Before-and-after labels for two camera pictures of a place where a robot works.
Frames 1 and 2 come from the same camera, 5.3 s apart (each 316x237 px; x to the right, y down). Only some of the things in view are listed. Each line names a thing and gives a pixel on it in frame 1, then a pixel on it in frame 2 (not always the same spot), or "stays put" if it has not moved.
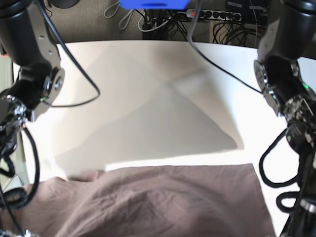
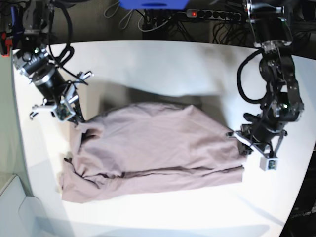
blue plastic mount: [154, 4] stays put
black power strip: [220, 15] stays put
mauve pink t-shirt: [222, 200] → [148, 148]
